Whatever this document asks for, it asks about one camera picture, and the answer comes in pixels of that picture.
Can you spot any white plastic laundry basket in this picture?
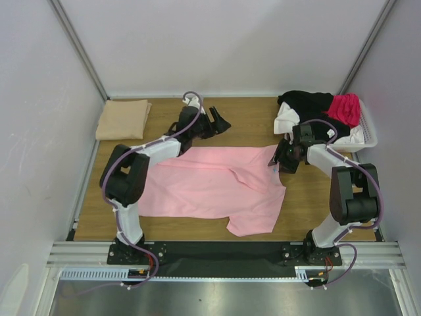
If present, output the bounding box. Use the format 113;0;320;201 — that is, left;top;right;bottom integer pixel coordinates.
332;100;378;153

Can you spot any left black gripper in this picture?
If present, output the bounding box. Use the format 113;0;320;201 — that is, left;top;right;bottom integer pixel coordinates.
189;107;231;140

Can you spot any aluminium frame rail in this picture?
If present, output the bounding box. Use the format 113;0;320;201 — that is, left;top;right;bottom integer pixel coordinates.
47;241;405;269

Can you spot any white t shirt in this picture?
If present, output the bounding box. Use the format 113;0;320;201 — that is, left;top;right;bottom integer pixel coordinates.
274;102;365;144

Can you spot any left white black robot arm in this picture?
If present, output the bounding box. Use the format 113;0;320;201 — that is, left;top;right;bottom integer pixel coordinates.
99;106;232;265

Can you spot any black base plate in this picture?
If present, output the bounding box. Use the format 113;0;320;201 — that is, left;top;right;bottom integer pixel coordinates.
107;240;342;278

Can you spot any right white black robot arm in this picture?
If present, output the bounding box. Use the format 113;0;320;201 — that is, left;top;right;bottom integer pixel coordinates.
269;122;384;265

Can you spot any folded beige t shirt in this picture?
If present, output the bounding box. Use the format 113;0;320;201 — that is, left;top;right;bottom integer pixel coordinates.
95;99;151;141

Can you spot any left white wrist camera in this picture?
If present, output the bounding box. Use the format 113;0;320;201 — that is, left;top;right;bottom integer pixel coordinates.
184;97;201;109

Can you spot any grey slotted cable duct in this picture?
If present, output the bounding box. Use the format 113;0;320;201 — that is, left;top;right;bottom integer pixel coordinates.
61;267;324;282

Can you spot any crimson red t shirt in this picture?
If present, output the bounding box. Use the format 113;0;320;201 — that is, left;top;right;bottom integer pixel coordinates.
326;93;361;128

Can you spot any pink t shirt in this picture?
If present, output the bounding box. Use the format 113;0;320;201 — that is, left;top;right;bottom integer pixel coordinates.
138;145;286;237

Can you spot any black t shirt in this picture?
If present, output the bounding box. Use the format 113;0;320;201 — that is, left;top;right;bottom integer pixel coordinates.
278;90;351;140

